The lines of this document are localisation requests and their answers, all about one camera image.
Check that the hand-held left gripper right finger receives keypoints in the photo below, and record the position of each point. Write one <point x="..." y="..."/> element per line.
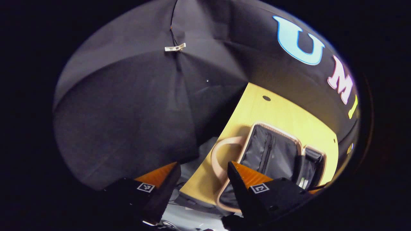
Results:
<point x="240" y="195"/>

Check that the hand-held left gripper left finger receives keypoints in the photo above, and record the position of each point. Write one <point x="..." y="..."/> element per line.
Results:
<point x="165" y="195"/>

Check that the white plastic clip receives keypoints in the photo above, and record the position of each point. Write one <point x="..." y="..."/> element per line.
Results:
<point x="175" y="48"/>

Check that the pink suitcase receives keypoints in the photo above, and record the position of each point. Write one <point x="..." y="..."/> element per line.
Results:
<point x="279" y="154"/>

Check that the black backdrop cloth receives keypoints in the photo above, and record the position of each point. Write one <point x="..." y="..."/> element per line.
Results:
<point x="128" y="112"/>

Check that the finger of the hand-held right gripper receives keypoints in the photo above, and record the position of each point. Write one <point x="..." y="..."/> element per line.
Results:
<point x="317" y="190"/>

